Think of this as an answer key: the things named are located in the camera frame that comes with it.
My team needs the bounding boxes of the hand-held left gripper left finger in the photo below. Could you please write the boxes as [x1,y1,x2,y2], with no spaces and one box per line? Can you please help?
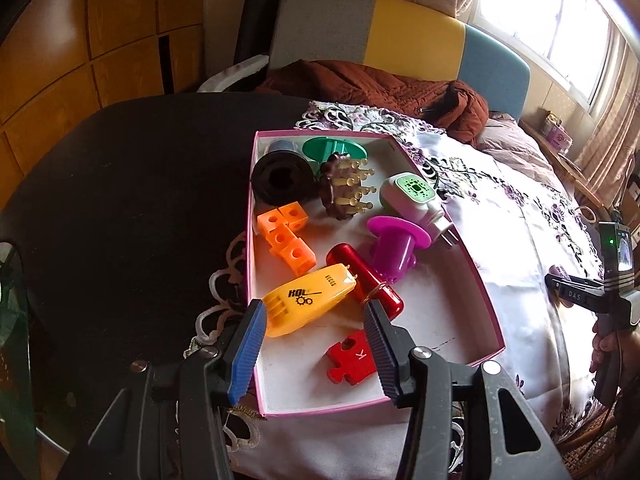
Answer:
[57,298,268,480]

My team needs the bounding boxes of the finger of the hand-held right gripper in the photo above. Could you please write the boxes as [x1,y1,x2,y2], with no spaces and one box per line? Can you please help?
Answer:
[544,272,567,302]

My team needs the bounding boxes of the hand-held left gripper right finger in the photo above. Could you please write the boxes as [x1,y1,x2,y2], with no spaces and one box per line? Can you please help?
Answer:
[363,302,573,480]

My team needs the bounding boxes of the red puzzle piece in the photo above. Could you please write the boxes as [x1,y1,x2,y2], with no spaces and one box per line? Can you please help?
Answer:
[325,329,378,386]

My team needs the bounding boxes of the pink cardboard box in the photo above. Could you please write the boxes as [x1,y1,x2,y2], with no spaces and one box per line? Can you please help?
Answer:
[245,130,506,418]

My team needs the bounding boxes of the red nail clipper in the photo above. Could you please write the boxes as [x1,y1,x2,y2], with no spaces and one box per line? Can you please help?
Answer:
[326,242,405,320]

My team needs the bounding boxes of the yellow clipper comb guard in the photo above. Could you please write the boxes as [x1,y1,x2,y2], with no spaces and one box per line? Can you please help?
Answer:
[261,263,358,338]

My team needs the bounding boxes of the magenta plastic spool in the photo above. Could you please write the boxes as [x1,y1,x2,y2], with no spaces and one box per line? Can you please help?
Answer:
[366,215,432,283]

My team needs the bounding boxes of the orange linked cube blocks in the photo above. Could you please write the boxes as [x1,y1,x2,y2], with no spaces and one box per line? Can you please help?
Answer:
[256,201,317,276]

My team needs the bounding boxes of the white green plug-in device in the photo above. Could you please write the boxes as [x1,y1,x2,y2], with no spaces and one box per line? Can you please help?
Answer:
[378,171,458,252]

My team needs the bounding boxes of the brown massage comb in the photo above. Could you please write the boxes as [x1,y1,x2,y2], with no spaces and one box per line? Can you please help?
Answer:
[318,152,378,222]

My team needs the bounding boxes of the black ribbed cylinder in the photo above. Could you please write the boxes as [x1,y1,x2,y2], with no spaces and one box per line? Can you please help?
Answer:
[250,138,317,207]

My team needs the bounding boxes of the green plastic spool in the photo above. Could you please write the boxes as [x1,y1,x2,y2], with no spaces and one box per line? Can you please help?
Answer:
[301,135,368,176]

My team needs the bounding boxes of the person's right forearm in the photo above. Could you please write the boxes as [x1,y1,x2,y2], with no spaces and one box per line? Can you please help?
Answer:
[612,330,640,461]

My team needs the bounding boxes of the person's right hand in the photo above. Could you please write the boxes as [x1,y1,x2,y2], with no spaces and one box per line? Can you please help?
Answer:
[590,320,626,376]

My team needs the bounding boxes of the wooden side shelf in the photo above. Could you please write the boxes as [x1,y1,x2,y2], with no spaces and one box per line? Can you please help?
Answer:
[520,120,616,221]

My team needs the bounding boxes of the purple gift box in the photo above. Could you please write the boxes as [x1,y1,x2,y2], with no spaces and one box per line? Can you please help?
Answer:
[542,111,573,153]

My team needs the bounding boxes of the pink quilt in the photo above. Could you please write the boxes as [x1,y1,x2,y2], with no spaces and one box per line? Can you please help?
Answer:
[475,112,571,196]

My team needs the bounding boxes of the wicker chair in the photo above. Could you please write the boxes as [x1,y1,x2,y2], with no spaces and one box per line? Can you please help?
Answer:
[550,400,631,480]

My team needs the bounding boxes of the window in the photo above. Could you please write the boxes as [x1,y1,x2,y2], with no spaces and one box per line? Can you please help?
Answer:
[472,0,618,116]

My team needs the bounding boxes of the brown quilted jacket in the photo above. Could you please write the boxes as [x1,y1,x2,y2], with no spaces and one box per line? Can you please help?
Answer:
[255,60,490,146]

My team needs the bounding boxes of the white chair armrest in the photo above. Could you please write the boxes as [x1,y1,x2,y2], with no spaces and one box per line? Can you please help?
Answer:
[196,52,271,93]

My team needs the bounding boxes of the grey yellow blue headboard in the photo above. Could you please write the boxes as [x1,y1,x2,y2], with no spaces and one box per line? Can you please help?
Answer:
[267,0,531,121]

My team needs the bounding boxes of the black rolled mat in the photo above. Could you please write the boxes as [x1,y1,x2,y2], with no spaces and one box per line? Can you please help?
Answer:
[234,0,290,78]

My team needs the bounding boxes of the wooden wardrobe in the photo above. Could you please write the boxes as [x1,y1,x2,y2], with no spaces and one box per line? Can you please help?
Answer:
[0,0,208,211]

